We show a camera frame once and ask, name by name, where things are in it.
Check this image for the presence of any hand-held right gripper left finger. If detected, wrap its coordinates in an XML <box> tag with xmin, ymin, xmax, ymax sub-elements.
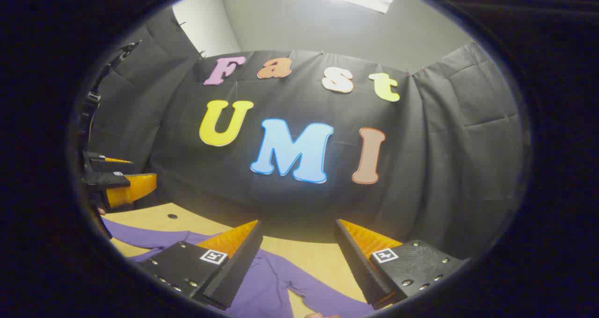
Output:
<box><xmin>133</xmin><ymin>220</ymin><xmax>263</xmax><ymax>310</ymax></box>

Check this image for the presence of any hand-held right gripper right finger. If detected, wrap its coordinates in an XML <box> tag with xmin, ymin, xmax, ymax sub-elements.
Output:
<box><xmin>334</xmin><ymin>219</ymin><xmax>468</xmax><ymax>310</ymax></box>

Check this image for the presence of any purple knit polo shirt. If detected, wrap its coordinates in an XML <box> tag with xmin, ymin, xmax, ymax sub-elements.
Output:
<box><xmin>101</xmin><ymin>217</ymin><xmax>375</xmax><ymax>318</ymax></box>

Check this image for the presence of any black backdrop cloth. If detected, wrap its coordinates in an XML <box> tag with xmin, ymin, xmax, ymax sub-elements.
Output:
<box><xmin>80</xmin><ymin>7</ymin><xmax>527</xmax><ymax>262</ymax></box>

